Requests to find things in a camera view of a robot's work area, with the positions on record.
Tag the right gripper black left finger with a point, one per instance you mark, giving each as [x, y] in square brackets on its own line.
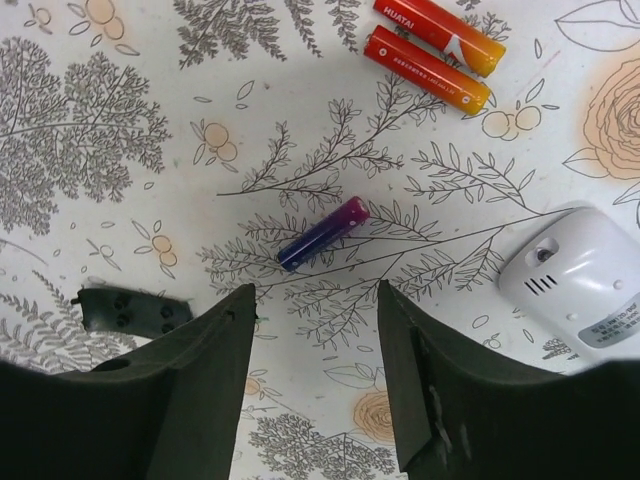
[167, 410]

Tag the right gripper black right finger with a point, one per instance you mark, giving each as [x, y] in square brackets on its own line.
[462, 411]

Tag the black remote battery cover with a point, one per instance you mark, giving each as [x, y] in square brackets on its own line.
[118, 310]

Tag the white and red remote control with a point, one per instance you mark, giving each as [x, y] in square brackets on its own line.
[580, 278]

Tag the red yellow battery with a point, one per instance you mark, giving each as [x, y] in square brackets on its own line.
[445, 32]
[431, 74]

